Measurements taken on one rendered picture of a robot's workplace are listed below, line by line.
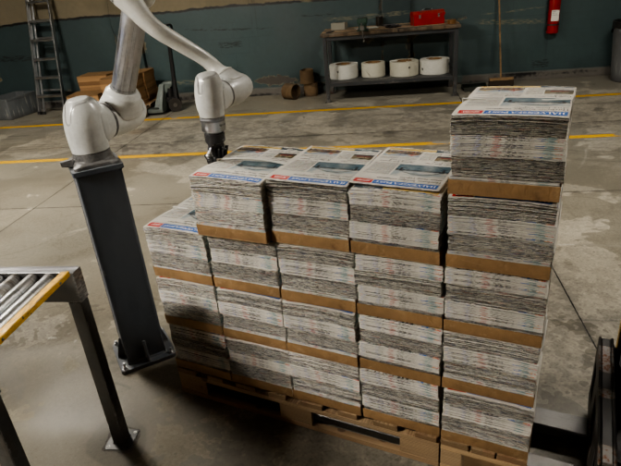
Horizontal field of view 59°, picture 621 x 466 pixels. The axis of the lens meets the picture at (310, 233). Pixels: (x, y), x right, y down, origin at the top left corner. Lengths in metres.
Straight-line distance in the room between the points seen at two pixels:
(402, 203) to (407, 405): 0.77
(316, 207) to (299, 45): 6.85
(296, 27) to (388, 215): 6.96
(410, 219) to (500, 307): 0.37
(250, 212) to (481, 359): 0.88
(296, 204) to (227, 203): 0.25
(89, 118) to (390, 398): 1.59
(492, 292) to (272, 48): 7.21
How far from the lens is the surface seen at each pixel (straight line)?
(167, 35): 2.14
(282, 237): 1.85
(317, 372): 2.11
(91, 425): 2.63
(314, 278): 1.87
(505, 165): 1.53
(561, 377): 2.66
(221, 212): 1.92
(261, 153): 2.08
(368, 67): 7.89
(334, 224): 1.74
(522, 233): 1.59
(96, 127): 2.43
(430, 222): 1.63
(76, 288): 2.07
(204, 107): 2.01
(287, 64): 8.57
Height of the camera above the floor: 1.66
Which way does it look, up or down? 25 degrees down
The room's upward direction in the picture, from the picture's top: 5 degrees counter-clockwise
